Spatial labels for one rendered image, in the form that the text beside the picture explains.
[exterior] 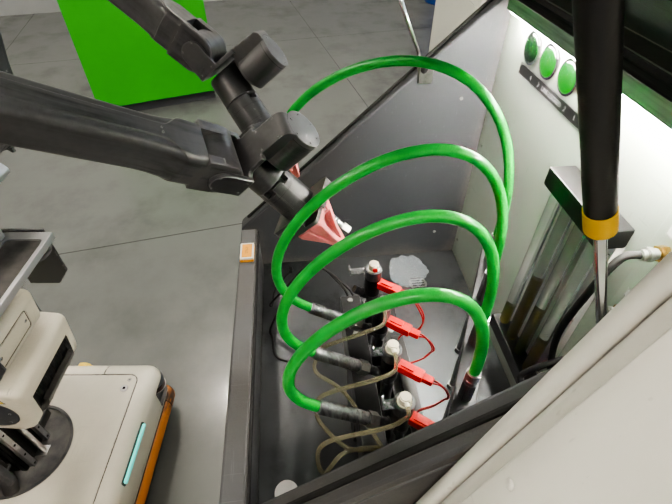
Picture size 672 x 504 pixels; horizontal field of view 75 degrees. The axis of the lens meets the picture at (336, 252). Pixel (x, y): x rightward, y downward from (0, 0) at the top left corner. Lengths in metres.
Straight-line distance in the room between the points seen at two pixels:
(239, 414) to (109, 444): 0.89
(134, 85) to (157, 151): 3.46
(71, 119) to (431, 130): 0.69
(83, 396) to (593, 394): 1.60
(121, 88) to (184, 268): 1.96
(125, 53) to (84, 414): 2.82
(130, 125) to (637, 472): 0.50
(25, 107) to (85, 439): 1.30
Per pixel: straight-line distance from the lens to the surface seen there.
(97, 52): 3.90
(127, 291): 2.40
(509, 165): 0.68
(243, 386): 0.80
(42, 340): 1.21
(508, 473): 0.41
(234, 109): 0.77
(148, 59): 3.92
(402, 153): 0.51
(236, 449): 0.75
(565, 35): 0.72
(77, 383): 1.79
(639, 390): 0.31
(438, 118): 0.97
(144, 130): 0.52
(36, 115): 0.48
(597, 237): 0.31
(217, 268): 2.36
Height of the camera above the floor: 1.63
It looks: 43 degrees down
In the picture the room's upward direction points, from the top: straight up
